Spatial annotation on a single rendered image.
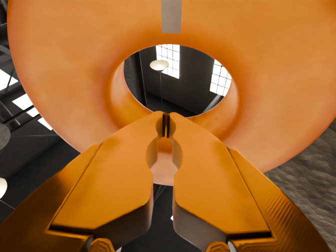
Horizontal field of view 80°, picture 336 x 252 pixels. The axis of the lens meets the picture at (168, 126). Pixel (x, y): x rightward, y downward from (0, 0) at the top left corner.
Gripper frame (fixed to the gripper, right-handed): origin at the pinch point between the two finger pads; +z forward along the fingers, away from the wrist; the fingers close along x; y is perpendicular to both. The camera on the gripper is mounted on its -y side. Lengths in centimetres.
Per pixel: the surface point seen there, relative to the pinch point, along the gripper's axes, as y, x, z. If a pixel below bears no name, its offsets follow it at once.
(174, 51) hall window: 157, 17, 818
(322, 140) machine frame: 10.6, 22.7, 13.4
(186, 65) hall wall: 206, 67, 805
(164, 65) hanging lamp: 167, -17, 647
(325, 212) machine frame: 26.8, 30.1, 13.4
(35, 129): 498, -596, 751
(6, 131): 122, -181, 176
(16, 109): 468, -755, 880
